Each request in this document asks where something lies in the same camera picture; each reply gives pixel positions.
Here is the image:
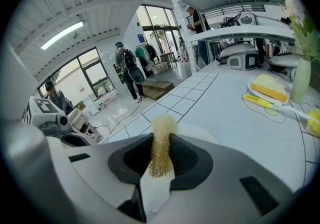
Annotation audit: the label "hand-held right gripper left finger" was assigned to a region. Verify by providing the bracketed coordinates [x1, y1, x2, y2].
[46, 132, 154, 224]

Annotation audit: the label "wooden step platform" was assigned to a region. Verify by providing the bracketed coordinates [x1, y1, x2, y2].
[141, 80, 175, 102]

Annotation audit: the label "white domed machine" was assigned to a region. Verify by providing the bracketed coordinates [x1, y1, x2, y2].
[236, 11, 257, 27]
[216, 42, 260, 72]
[268, 52, 304, 74]

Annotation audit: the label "white artificial flowers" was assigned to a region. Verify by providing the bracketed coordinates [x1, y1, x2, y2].
[281, 0, 320, 63]

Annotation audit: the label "stack of cardboard boxes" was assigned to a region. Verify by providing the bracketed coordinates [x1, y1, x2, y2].
[151, 62, 170, 76]

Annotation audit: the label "yellow mesh scrubber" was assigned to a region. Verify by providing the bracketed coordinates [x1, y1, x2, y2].
[147, 114, 178, 179]

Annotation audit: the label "white oval sponge dish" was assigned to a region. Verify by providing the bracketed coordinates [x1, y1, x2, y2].
[246, 77, 291, 105]

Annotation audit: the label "wooden table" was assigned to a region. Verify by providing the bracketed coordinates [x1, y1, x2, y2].
[159, 51, 178, 66]

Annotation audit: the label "yellow sponge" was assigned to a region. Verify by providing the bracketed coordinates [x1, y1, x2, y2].
[250, 73, 289, 103]

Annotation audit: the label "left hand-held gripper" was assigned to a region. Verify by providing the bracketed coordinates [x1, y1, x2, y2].
[21, 95, 76, 136]

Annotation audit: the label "pale green vase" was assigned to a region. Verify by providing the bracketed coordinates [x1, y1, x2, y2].
[290, 57, 312, 105]

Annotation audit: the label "white metal shelving unit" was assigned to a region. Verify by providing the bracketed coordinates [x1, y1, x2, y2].
[155, 0, 301, 76]

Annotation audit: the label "white cabinet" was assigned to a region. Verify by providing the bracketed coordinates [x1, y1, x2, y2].
[100, 49, 129, 97]

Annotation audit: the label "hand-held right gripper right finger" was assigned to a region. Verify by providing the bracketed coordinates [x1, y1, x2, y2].
[154, 132, 294, 224]

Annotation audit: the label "long ceiling light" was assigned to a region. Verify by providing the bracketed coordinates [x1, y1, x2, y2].
[40, 20, 84, 51]

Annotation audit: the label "yellow and white dish brush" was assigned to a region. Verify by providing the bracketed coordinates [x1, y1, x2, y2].
[243, 94, 320, 139]

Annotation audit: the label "wooden crate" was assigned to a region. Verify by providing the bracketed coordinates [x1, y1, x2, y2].
[67, 107, 101, 142]

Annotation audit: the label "clothes rack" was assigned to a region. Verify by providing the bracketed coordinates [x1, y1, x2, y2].
[134, 43, 160, 67]

